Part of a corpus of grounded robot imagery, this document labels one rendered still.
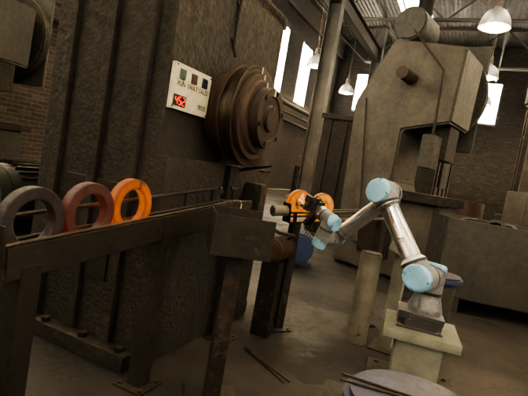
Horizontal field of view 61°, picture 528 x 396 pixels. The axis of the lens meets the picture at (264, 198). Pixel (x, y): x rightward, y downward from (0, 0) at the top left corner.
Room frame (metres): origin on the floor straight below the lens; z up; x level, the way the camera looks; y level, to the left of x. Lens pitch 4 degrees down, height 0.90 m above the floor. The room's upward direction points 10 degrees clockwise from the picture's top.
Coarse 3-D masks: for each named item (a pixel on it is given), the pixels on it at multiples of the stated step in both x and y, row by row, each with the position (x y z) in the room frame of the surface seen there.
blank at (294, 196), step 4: (292, 192) 2.45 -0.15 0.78; (296, 192) 2.44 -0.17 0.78; (300, 192) 2.46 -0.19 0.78; (304, 192) 2.47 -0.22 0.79; (288, 196) 2.45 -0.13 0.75; (292, 196) 2.43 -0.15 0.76; (296, 196) 2.45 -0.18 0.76; (304, 196) 2.47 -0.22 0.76; (288, 200) 2.43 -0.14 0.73; (292, 200) 2.43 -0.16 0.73; (296, 200) 2.45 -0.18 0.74; (292, 204) 2.44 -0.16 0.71; (292, 208) 2.44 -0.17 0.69; (296, 208) 2.45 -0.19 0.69; (300, 208) 2.49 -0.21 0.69
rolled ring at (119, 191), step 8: (120, 184) 1.43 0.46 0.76; (128, 184) 1.43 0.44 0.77; (136, 184) 1.47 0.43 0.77; (144, 184) 1.50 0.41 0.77; (112, 192) 1.41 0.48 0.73; (120, 192) 1.41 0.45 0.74; (144, 192) 1.51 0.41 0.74; (120, 200) 1.41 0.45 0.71; (144, 200) 1.53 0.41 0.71; (144, 208) 1.53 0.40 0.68; (120, 216) 1.42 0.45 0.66; (136, 216) 1.52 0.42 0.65; (144, 216) 1.53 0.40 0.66
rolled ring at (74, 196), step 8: (80, 184) 1.28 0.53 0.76; (88, 184) 1.28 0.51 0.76; (96, 184) 1.30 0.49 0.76; (72, 192) 1.24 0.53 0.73; (80, 192) 1.25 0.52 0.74; (88, 192) 1.28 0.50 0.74; (96, 192) 1.31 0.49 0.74; (104, 192) 1.34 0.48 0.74; (64, 200) 1.23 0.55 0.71; (72, 200) 1.23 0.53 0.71; (80, 200) 1.26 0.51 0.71; (104, 200) 1.34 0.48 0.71; (112, 200) 1.37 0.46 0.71; (64, 208) 1.22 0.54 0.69; (72, 208) 1.24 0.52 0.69; (104, 208) 1.36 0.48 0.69; (112, 208) 1.38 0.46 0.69; (64, 216) 1.22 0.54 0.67; (72, 216) 1.24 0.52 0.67; (104, 216) 1.36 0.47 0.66; (112, 216) 1.38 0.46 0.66; (64, 224) 1.22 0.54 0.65; (72, 224) 1.24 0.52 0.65; (96, 224) 1.35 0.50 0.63; (104, 224) 1.36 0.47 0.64; (64, 232) 1.24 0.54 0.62
